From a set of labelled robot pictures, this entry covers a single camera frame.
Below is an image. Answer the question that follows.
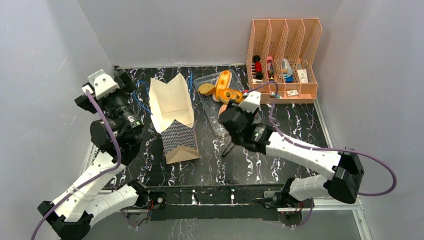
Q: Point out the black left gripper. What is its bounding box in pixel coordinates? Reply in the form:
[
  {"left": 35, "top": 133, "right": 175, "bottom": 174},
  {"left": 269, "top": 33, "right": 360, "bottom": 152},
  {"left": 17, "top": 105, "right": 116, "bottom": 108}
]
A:
[{"left": 78, "top": 70, "right": 145, "bottom": 132}]

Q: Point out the round yellow fake bun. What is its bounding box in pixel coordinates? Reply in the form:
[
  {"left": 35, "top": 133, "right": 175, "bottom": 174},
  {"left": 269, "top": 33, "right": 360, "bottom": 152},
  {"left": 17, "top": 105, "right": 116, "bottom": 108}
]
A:
[{"left": 231, "top": 90, "right": 244, "bottom": 104}]

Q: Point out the clear plastic tray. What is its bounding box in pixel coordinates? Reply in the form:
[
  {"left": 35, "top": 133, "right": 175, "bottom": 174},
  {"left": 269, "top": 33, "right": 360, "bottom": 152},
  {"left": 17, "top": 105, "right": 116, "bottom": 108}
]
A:
[{"left": 193, "top": 69, "right": 245, "bottom": 135}]

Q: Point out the pale bagel fake bread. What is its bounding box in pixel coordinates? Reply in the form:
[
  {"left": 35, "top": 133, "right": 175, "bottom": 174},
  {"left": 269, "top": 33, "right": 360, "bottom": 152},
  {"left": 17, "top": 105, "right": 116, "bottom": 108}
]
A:
[{"left": 218, "top": 88, "right": 237, "bottom": 104}]

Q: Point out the yellow fake bread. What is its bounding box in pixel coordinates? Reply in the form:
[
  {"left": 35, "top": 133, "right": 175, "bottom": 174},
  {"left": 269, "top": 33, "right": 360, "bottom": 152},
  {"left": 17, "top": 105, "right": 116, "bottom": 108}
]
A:
[{"left": 212, "top": 70, "right": 232, "bottom": 102}]

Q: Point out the brown round fake bread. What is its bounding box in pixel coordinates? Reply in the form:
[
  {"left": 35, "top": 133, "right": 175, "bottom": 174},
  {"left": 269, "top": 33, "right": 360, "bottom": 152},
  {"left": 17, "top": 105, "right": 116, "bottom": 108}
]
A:
[{"left": 197, "top": 83, "right": 216, "bottom": 96}]

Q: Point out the checkered paper bread bag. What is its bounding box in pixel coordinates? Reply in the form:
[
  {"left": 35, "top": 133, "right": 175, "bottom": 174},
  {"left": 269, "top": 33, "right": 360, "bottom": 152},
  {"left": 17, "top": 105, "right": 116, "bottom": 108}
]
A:
[{"left": 148, "top": 73, "right": 200, "bottom": 164}]

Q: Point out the small orange fake bread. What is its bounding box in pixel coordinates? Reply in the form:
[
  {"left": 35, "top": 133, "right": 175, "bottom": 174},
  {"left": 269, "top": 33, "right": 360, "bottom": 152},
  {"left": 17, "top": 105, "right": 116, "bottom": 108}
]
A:
[{"left": 218, "top": 104, "right": 228, "bottom": 115}]

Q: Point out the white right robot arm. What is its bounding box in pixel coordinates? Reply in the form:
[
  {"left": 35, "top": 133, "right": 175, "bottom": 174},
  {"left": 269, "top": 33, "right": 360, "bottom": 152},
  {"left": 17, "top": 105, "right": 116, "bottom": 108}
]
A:
[{"left": 218, "top": 104, "right": 365, "bottom": 207}]

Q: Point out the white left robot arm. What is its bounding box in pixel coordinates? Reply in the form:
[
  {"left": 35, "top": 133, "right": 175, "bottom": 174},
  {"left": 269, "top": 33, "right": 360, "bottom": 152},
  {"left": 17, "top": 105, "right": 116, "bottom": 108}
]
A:
[{"left": 37, "top": 70, "right": 150, "bottom": 240}]

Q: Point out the green tipped tube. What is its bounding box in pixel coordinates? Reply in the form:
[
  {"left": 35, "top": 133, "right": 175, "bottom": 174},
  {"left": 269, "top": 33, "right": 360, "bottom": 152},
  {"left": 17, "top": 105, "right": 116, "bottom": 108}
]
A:
[{"left": 270, "top": 92, "right": 283, "bottom": 99}]

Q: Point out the red black dumbbell toy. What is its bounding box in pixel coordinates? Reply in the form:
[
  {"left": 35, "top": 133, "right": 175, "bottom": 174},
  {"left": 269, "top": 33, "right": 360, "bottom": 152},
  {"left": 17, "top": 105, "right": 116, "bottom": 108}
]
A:
[{"left": 252, "top": 55, "right": 263, "bottom": 80}]

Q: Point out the small white card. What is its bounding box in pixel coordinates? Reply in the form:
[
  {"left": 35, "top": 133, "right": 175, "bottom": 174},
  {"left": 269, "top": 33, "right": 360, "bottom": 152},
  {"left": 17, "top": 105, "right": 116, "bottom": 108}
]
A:
[{"left": 286, "top": 89, "right": 299, "bottom": 98}]

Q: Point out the red pink bottle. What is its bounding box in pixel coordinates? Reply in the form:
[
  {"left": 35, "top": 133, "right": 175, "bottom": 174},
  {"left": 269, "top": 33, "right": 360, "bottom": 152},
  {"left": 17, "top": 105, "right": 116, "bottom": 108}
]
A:
[{"left": 266, "top": 56, "right": 275, "bottom": 81}]

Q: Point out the peach desk file organizer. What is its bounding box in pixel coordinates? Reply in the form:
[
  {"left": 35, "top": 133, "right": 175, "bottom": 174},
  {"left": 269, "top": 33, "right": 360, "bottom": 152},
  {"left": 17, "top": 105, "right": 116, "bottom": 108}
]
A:
[{"left": 246, "top": 18, "right": 323, "bottom": 104}]

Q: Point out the blue tape roll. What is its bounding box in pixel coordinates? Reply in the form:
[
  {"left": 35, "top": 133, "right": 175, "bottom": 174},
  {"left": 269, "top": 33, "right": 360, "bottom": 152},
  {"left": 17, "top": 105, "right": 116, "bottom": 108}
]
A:
[{"left": 281, "top": 58, "right": 294, "bottom": 83}]

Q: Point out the white small box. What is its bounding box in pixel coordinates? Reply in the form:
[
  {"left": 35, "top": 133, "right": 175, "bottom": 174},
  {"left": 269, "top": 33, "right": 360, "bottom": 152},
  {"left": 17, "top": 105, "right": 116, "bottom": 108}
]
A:
[{"left": 296, "top": 58, "right": 309, "bottom": 84}]

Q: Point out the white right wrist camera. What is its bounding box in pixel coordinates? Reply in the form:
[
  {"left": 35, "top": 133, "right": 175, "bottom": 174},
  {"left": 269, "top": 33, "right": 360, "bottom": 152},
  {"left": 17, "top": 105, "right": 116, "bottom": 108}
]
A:
[{"left": 237, "top": 91, "right": 261, "bottom": 114}]

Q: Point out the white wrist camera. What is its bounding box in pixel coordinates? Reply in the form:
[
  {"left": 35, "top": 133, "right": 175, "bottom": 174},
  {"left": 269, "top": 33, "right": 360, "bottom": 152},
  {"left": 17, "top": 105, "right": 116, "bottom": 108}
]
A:
[
  {"left": 237, "top": 91, "right": 261, "bottom": 114},
  {"left": 81, "top": 69, "right": 120, "bottom": 100}
]

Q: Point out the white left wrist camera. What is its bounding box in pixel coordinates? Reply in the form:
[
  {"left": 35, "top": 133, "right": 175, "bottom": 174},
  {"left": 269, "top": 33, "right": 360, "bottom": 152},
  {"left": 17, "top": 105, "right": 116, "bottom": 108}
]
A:
[{"left": 81, "top": 69, "right": 120, "bottom": 100}]

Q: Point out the aluminium front rail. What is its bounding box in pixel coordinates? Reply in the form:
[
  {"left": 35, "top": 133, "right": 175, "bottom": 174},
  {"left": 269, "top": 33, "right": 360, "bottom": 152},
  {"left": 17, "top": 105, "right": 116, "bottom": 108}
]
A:
[{"left": 63, "top": 187, "right": 365, "bottom": 214}]

